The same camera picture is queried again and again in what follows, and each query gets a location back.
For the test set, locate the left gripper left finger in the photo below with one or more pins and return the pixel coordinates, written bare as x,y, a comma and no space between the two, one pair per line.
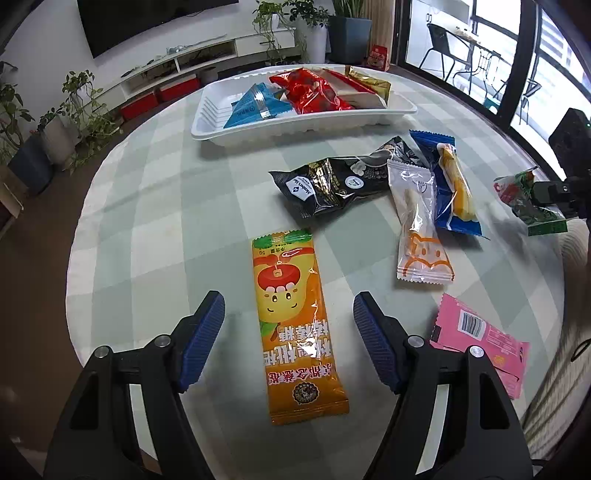
95,437

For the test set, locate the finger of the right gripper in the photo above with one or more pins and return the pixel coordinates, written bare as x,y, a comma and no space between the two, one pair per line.
551,192

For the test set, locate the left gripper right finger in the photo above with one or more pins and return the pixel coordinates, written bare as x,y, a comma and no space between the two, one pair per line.
482,437

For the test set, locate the green and red snack packet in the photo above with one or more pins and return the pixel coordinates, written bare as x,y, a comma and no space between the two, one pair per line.
516,191

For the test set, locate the white and red snack packet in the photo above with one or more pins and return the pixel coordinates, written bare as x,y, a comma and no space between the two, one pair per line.
352,91

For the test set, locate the red chocolate snack bag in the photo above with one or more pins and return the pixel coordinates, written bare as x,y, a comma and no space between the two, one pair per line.
309,93

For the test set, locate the light blue triangular snack packet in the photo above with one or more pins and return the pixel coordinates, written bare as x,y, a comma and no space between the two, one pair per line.
260,102

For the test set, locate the gold pie snack packet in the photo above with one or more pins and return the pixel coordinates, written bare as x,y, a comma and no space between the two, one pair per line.
379,86

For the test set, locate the right black balcony chair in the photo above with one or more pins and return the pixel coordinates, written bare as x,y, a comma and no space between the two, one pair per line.
531,87

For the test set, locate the black balcony chair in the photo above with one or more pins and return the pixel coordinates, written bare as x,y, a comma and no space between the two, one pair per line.
531,87
452,49

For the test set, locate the pink snack packet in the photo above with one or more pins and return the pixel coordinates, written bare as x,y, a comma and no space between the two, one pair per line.
458,327

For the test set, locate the dark blue snack packet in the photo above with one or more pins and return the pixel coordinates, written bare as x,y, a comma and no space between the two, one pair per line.
455,208

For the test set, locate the clear orange cat snack packet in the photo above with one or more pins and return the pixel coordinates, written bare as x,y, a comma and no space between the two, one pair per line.
422,257

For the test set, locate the balcony bistro table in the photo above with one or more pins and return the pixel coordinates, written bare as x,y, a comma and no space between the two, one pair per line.
491,53

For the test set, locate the green checked tablecloth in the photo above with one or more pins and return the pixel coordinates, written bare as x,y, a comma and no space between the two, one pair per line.
167,219

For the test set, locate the left black balcony chair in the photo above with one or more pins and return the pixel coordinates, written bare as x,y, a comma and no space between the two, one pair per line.
452,49

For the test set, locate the red gift bag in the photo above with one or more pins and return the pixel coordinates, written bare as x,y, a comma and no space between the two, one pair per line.
379,58

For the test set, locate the beige curtain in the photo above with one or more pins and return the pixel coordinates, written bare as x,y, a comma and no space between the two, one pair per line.
382,13

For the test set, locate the black snack packet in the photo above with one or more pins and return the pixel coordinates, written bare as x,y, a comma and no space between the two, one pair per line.
330,184

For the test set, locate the bird of paradise blue pot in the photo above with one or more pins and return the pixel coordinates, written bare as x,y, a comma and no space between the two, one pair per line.
349,32

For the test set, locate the plant in white ribbed pot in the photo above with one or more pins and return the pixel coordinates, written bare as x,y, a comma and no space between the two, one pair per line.
55,137

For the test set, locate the tall plant in blue pot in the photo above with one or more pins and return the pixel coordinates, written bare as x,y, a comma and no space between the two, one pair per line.
24,156

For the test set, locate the trailing pothos plant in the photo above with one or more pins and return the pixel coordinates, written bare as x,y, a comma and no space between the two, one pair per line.
94,123

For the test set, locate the left red storage box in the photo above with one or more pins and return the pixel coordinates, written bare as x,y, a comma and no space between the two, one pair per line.
139,106

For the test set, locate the red storage box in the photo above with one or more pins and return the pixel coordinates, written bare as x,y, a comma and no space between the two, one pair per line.
178,88
139,106

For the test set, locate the white plastic tray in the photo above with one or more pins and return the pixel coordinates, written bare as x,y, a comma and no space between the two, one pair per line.
214,109

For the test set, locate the bushy plant in white pot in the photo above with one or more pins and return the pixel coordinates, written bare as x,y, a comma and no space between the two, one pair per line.
311,29

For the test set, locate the right red storage box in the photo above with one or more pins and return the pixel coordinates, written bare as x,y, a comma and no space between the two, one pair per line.
178,88

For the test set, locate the small grey pot under console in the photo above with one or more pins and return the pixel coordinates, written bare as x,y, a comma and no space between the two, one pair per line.
208,75

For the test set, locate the small hanging pothos on console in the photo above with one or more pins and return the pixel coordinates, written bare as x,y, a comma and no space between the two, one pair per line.
270,21

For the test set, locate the white TV console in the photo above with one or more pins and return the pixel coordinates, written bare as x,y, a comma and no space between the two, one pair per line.
202,55

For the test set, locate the black sliding door frame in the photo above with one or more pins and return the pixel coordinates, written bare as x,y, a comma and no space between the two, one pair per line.
565,82

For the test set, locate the black wall television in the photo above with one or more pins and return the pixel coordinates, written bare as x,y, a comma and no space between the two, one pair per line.
107,23

